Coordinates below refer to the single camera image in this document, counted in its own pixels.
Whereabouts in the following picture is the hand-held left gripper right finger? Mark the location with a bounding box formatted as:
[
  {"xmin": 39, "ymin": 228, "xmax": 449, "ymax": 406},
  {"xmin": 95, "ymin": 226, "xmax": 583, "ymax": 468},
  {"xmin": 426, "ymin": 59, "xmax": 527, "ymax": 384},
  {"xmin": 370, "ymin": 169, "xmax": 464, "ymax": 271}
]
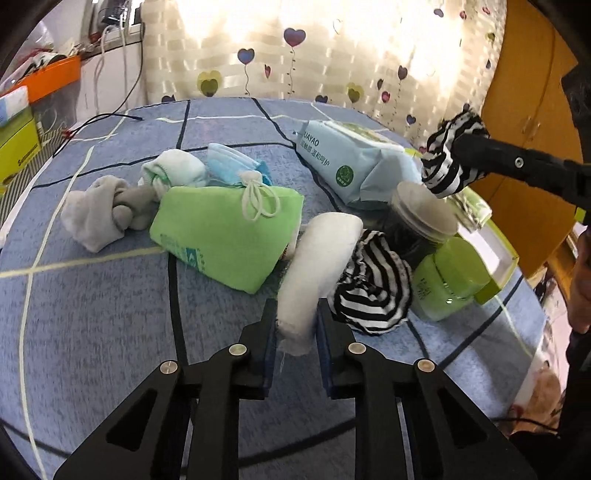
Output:
[{"xmin": 316, "ymin": 298, "xmax": 539, "ymax": 480}]

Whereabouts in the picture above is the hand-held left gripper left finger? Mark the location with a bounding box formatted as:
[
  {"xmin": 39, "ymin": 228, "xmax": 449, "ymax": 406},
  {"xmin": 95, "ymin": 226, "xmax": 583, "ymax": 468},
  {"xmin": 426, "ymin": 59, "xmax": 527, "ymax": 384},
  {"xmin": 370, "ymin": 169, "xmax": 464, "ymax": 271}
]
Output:
[{"xmin": 53, "ymin": 298, "xmax": 279, "ymax": 480}]

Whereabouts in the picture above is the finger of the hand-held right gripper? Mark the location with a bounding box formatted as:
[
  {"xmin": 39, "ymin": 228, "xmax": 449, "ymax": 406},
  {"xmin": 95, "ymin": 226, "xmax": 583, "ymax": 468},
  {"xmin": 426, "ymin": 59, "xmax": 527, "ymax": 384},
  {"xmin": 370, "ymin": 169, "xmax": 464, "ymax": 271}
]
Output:
[{"xmin": 452, "ymin": 133, "xmax": 591, "ymax": 208}]

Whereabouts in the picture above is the black white striped cloth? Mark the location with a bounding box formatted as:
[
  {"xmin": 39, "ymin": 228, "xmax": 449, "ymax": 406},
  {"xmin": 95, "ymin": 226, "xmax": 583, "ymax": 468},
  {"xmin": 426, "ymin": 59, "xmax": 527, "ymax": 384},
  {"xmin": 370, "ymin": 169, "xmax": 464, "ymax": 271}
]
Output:
[
  {"xmin": 420, "ymin": 110, "xmax": 491, "ymax": 199},
  {"xmin": 331, "ymin": 229, "xmax": 413, "ymax": 335}
]

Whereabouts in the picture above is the green cardboard box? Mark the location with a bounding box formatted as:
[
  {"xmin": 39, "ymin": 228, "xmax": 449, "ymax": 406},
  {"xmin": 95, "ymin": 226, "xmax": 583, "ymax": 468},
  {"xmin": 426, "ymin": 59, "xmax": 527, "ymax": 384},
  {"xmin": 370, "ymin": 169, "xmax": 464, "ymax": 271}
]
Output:
[{"xmin": 455, "ymin": 217, "xmax": 520, "ymax": 305}]

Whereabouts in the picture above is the white towel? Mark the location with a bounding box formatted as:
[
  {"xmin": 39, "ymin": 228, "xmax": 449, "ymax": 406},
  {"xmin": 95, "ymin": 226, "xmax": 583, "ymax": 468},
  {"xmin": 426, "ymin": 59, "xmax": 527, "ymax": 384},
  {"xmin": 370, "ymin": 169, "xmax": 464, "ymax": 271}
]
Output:
[{"xmin": 276, "ymin": 213, "xmax": 364, "ymax": 357}]

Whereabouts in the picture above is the green drawstring bag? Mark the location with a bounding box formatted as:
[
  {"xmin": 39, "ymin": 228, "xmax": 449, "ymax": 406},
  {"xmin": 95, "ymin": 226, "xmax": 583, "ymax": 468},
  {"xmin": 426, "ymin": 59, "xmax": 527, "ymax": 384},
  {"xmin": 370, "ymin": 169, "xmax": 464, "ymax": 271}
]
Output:
[{"xmin": 149, "ymin": 172, "xmax": 304, "ymax": 295}]

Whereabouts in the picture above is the blue face mask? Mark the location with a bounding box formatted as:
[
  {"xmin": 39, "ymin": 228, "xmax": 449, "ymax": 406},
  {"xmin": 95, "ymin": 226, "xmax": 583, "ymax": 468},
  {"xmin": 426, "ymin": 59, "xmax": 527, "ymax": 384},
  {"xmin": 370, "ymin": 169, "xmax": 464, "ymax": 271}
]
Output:
[{"xmin": 206, "ymin": 143, "xmax": 273, "ymax": 188}]

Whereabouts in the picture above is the person's right hand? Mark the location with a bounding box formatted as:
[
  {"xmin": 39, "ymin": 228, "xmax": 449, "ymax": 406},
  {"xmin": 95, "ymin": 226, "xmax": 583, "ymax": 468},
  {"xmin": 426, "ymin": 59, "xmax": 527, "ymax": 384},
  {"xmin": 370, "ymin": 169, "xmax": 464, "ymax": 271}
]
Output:
[{"xmin": 569, "ymin": 230, "xmax": 591, "ymax": 334}]

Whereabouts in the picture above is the wooden wardrobe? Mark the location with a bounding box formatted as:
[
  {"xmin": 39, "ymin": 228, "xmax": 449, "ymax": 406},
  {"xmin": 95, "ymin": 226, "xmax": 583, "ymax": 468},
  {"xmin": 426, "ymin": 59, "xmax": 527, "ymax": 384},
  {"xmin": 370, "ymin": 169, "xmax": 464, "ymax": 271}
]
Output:
[{"xmin": 471, "ymin": 0, "xmax": 586, "ymax": 278}]

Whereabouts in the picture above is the printed green box lid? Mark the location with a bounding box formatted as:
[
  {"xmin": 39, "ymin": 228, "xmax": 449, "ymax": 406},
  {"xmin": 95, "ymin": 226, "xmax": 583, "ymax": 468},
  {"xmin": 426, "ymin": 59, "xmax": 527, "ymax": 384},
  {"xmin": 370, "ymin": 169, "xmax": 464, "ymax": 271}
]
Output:
[{"xmin": 450, "ymin": 187, "xmax": 493, "ymax": 230}]

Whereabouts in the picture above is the green cream jar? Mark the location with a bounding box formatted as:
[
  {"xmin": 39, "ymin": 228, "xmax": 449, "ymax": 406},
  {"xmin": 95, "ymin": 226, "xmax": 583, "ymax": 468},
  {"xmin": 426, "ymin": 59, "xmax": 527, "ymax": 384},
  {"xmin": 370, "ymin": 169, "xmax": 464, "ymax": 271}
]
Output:
[{"xmin": 412, "ymin": 236, "xmax": 491, "ymax": 322}]

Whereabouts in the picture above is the light blue wet wipes pack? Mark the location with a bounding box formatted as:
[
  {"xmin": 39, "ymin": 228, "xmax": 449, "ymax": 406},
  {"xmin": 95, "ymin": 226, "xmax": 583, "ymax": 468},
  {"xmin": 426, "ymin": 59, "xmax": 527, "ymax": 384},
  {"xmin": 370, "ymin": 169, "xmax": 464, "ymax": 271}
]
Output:
[{"xmin": 294, "ymin": 119, "xmax": 423, "ymax": 210}]

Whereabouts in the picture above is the blue plaid bedsheet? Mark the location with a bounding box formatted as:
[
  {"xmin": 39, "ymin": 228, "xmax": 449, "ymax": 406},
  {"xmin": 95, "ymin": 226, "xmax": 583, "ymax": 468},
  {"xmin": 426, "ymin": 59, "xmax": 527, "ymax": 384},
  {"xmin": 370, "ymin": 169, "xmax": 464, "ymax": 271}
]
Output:
[{"xmin": 0, "ymin": 97, "xmax": 555, "ymax": 480}]

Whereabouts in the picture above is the colourful patterned quilt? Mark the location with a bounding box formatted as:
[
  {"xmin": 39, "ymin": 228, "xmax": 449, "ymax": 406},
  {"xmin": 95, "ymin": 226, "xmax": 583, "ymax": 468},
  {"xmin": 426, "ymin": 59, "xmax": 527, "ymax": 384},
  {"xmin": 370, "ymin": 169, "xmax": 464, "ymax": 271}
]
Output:
[{"xmin": 503, "ymin": 360, "xmax": 566, "ymax": 430}]

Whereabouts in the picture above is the heart print curtain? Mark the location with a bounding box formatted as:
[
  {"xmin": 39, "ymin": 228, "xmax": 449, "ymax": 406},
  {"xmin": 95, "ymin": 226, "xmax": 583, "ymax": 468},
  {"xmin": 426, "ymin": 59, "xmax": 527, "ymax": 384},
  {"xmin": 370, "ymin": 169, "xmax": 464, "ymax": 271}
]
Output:
[{"xmin": 143, "ymin": 0, "xmax": 509, "ymax": 154}]

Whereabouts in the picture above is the white green sock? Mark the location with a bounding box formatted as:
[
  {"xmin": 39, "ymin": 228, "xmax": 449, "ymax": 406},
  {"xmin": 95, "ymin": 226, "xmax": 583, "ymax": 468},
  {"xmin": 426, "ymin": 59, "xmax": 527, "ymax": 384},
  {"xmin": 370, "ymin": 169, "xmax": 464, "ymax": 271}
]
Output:
[{"xmin": 140, "ymin": 150, "xmax": 208, "ymax": 199}]

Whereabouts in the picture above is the grey sock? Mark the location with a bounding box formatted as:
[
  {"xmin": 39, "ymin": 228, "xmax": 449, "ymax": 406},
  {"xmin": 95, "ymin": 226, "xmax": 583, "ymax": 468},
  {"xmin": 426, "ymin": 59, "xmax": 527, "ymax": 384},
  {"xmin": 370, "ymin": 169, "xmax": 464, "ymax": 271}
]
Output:
[{"xmin": 61, "ymin": 175, "xmax": 160, "ymax": 253}]

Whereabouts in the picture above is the grey ribbed panel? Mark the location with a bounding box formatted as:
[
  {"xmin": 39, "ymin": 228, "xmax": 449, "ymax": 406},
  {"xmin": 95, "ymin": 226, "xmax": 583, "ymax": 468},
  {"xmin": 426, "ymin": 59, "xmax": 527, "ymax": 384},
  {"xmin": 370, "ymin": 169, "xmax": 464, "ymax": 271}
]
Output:
[{"xmin": 0, "ymin": 134, "xmax": 70, "ymax": 227}]

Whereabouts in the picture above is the clear plastic storage bin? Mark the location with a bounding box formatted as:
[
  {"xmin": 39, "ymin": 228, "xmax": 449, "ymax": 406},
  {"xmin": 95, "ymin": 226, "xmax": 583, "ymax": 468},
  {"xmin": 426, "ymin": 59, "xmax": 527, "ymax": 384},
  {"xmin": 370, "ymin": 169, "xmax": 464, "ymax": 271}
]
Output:
[{"xmin": 33, "ymin": 80, "xmax": 86, "ymax": 136}]

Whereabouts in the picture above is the green carton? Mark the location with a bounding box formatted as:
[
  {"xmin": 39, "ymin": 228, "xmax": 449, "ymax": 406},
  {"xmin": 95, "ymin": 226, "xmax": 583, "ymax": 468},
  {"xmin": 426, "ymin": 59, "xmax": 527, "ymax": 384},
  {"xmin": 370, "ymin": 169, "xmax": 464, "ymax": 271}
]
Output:
[{"xmin": 0, "ymin": 106, "xmax": 42, "ymax": 185}]

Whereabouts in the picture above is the orange storage bin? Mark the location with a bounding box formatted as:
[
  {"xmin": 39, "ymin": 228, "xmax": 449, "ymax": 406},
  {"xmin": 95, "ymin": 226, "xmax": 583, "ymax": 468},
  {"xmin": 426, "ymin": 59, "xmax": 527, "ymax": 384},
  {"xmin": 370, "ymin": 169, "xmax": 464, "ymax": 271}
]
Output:
[{"xmin": 0, "ymin": 55, "xmax": 83, "ymax": 104}]

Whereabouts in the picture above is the blue white carton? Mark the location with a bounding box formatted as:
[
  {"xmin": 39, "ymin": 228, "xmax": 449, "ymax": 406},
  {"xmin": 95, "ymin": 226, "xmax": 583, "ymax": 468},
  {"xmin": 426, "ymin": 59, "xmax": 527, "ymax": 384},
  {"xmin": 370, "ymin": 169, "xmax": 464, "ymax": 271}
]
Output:
[{"xmin": 0, "ymin": 85, "xmax": 31, "ymax": 126}]

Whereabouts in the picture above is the black cable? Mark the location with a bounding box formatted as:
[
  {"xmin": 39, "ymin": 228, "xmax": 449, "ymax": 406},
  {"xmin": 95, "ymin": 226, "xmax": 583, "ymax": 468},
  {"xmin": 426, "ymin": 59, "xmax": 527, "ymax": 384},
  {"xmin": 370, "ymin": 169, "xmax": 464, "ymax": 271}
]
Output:
[{"xmin": 53, "ymin": 112, "xmax": 145, "ymax": 158}]

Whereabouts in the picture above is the white power cable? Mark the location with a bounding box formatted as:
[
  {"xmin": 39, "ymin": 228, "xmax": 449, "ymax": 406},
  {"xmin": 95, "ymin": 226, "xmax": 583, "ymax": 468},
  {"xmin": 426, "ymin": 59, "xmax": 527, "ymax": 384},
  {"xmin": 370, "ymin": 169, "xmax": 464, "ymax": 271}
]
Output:
[{"xmin": 95, "ymin": 23, "xmax": 146, "ymax": 114}]

